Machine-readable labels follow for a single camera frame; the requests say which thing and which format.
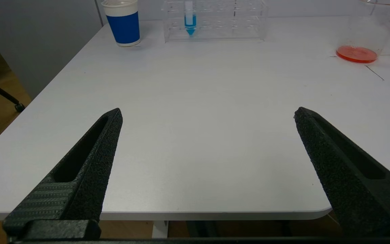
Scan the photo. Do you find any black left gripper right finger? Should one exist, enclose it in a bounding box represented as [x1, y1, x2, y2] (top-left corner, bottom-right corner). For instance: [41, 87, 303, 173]
[294, 107, 390, 237]

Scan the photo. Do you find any clear acrylic test tube rack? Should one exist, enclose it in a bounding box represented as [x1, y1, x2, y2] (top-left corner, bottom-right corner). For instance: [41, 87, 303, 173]
[161, 0, 269, 43]

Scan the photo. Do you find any blue and white paper cup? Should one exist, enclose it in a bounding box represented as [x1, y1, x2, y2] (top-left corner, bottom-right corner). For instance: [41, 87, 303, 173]
[101, 0, 141, 47]

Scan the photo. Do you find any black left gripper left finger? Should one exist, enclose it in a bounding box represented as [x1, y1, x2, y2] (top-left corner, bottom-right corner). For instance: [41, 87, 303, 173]
[2, 108, 123, 242]

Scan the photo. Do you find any clear glass beaker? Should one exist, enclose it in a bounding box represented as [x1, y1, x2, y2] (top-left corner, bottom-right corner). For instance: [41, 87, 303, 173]
[335, 0, 390, 64]

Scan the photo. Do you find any white table leg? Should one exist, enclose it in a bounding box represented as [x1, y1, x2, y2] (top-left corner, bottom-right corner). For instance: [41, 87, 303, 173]
[152, 221, 169, 239]

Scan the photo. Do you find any test tube with blue liquid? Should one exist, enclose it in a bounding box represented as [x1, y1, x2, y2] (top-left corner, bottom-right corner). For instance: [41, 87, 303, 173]
[184, 1, 197, 36]

